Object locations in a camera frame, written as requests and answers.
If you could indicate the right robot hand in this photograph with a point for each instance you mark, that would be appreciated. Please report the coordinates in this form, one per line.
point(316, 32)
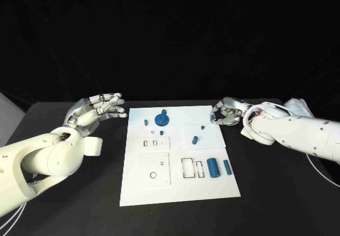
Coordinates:
point(229, 112)

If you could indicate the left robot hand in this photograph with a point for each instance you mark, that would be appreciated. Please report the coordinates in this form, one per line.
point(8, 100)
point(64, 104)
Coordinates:
point(92, 112)

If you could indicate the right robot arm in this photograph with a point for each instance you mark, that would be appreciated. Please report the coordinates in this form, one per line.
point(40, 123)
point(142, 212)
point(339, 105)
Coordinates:
point(295, 130)

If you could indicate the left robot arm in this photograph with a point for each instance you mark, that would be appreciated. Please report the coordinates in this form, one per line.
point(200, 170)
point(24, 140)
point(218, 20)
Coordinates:
point(46, 156)

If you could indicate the white task board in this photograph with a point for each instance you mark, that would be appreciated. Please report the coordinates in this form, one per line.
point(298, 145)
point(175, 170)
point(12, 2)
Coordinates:
point(175, 156)

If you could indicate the blue gear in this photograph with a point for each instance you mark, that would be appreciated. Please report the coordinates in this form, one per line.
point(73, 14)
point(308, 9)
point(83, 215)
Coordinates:
point(162, 119)

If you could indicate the crumpled white cloth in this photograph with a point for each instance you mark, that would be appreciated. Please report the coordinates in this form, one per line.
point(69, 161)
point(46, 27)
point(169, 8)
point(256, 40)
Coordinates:
point(299, 107)

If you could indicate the thin blue cylinder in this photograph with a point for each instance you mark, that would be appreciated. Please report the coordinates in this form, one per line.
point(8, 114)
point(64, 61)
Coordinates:
point(227, 167)

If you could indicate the fat blue cylinder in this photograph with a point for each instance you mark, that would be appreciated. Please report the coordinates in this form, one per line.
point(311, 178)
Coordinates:
point(214, 167)

